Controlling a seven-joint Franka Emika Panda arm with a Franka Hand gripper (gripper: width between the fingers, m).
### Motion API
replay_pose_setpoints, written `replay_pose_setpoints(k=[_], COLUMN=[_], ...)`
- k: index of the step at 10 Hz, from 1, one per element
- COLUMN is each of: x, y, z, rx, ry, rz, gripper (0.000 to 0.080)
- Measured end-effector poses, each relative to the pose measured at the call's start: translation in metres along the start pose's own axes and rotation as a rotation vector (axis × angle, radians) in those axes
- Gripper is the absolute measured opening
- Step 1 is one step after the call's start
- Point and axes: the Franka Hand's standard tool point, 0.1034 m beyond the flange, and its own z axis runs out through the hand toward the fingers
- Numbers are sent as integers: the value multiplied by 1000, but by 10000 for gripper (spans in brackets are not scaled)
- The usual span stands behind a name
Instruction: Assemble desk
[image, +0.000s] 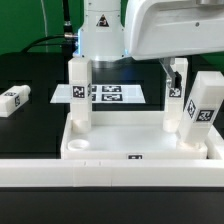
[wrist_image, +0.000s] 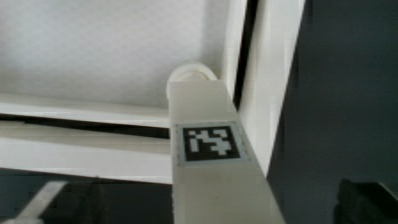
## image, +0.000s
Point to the white desk top tray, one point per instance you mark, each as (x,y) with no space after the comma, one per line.
(121,135)

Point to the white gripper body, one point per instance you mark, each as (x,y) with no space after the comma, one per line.
(169,28)

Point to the white tag mat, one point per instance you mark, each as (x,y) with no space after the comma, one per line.
(111,93)

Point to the white front fence bar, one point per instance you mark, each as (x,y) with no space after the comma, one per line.
(110,173)

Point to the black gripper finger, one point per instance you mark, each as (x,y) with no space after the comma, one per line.
(173,78)

